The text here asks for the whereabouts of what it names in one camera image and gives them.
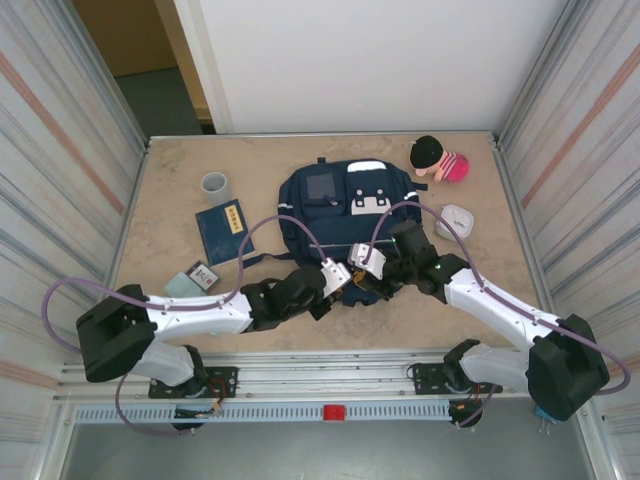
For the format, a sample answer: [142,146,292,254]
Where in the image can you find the navy blue backpack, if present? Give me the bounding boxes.
[242,157,429,307]

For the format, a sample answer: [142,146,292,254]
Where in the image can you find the blue book with yellow label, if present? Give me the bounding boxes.
[194,199,256,268]

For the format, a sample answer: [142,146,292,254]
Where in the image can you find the light blue pencil case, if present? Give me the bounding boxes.
[164,271,201,299]

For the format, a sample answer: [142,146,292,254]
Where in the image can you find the white square box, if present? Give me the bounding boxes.
[434,203,476,244]

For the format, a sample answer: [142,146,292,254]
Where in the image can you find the pink plush doll black hair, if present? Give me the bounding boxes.
[408,134,471,185]

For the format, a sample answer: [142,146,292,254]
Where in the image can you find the grey plastic cup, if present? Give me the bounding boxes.
[200,171,231,206]

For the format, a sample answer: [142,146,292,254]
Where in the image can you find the blue binder clip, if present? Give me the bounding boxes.
[535,407,559,435]

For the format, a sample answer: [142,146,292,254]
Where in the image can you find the brown wooden door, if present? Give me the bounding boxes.
[72,0,211,126]

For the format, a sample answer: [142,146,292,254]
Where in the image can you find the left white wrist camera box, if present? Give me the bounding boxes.
[319,257,354,296]

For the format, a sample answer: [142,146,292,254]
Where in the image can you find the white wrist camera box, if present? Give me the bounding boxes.
[319,257,354,296]
[347,242,387,279]

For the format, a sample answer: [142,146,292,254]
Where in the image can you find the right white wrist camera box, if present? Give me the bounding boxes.
[347,242,387,279]

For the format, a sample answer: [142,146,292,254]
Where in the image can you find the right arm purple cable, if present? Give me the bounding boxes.
[364,201,631,430]

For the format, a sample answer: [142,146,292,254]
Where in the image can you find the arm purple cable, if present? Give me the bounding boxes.
[364,201,631,430]
[43,215,334,441]

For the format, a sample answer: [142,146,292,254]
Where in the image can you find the aluminium mounting rail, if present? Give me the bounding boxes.
[54,349,599,402]

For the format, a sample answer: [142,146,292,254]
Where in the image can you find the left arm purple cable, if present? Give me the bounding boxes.
[43,215,334,441]

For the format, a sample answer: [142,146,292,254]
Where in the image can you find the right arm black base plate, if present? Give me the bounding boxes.
[411,360,503,396]

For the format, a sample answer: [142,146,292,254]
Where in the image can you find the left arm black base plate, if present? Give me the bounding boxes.
[148,366,239,400]

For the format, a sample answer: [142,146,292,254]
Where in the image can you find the slotted grey cable duct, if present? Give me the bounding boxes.
[73,402,454,425]

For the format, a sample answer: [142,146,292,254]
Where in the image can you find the translucent enclosure side panel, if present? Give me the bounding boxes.
[497,0,640,436]
[0,0,150,446]

